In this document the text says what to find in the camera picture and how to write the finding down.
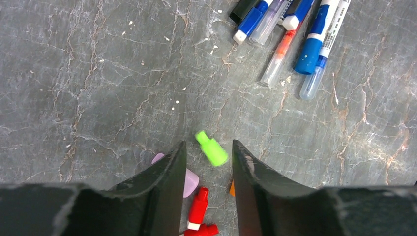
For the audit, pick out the clear black grip pen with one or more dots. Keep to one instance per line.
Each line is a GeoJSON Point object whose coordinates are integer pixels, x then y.
{"type": "Point", "coordinates": [272, 17]}

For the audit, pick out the blue capped thick marker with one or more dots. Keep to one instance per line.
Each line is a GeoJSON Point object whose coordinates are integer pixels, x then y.
{"type": "Point", "coordinates": [310, 51]}

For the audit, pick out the red marker cap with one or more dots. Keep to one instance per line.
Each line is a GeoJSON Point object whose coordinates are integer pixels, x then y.
{"type": "Point", "coordinates": [204, 230]}
{"type": "Point", "coordinates": [198, 209]}

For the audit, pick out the clear red ballpoint pen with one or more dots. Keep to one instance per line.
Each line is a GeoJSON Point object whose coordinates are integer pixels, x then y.
{"type": "Point", "coordinates": [271, 74]}

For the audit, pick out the blue capped white marker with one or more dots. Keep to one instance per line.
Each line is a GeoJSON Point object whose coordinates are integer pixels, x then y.
{"type": "Point", "coordinates": [251, 20]}

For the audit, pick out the clear blue ballpoint pen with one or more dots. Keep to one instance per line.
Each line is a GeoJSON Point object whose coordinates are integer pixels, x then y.
{"type": "Point", "coordinates": [312, 82]}

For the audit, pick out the green marker cap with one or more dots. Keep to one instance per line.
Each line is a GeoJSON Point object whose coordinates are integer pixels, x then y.
{"type": "Point", "coordinates": [211, 149]}

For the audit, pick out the purple highlighter cap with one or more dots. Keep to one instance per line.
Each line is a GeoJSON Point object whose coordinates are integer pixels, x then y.
{"type": "Point", "coordinates": [191, 179]}

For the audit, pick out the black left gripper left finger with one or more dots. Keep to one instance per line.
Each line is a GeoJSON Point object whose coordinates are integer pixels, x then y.
{"type": "Point", "coordinates": [147, 204]}

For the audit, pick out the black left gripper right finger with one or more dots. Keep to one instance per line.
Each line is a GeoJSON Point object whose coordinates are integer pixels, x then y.
{"type": "Point", "coordinates": [270, 204]}

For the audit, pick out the orange marker cap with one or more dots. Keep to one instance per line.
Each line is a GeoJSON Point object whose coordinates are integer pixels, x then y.
{"type": "Point", "coordinates": [232, 189]}

